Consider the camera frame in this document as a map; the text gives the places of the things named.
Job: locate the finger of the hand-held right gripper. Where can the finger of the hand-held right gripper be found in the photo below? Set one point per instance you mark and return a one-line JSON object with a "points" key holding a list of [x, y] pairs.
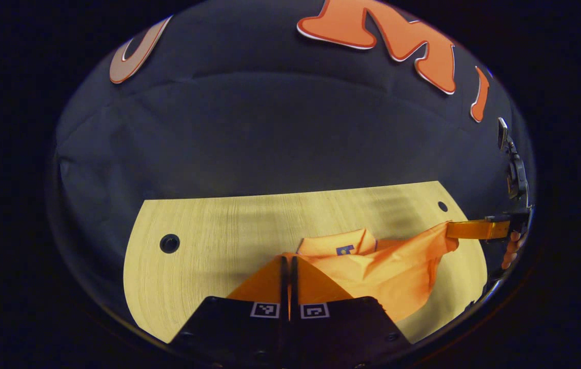
{"points": [[475, 229]]}

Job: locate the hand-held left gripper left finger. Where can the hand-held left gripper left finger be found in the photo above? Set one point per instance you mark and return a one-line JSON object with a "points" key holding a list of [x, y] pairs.
{"points": [[234, 328]]}

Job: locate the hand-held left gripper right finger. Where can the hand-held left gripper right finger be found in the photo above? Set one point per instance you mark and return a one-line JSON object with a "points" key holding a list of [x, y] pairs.
{"points": [[341, 328]]}

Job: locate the orange polo T-shirt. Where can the orange polo T-shirt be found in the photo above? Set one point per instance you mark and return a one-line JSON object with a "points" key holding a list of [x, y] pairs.
{"points": [[382, 277]]}

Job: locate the black backdrop cloth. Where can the black backdrop cloth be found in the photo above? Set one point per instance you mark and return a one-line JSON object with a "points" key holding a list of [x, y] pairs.
{"points": [[269, 128]]}

